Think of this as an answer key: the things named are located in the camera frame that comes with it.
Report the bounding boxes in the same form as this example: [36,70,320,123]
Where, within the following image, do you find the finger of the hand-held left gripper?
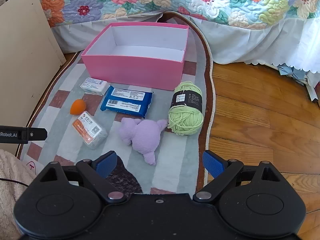
[27,127,48,142]

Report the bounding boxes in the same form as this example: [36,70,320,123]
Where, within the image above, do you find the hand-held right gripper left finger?
[35,151,127,204]

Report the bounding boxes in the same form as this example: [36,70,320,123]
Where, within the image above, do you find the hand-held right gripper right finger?
[193,150,282,204]

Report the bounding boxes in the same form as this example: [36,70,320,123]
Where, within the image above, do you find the clear floss pick box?
[72,111,108,150]

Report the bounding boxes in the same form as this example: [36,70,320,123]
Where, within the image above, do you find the purple plush toy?
[118,117,168,166]

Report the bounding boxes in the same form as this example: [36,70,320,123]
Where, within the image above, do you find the orange makeup sponge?
[70,99,87,116]

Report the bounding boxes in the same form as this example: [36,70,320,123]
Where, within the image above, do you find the green yarn ball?
[167,81,203,136]

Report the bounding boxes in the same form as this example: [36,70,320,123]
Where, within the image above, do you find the blue wet wipes pack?
[100,85,153,119]

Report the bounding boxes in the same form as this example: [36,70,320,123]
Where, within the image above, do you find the white tissue pack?
[80,77,110,96]

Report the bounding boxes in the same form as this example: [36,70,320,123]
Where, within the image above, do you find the pink cardboard box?
[82,22,190,91]

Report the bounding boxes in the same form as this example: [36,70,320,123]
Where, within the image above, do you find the white paper label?
[25,160,44,175]

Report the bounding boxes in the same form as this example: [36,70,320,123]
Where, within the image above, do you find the beige fleece garment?
[0,149,38,240]

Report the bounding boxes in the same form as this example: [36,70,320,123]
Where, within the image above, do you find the striped checked rug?
[15,11,217,195]

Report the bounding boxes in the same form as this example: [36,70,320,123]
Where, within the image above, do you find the cream cabinet panel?
[0,0,67,155]

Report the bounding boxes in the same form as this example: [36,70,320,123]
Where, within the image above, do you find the crumpled papers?
[277,64,320,103]

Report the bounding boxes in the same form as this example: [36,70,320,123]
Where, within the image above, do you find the white bed skirt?
[51,12,320,85]

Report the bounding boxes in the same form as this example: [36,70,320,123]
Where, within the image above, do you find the thin black cable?
[0,177,29,187]

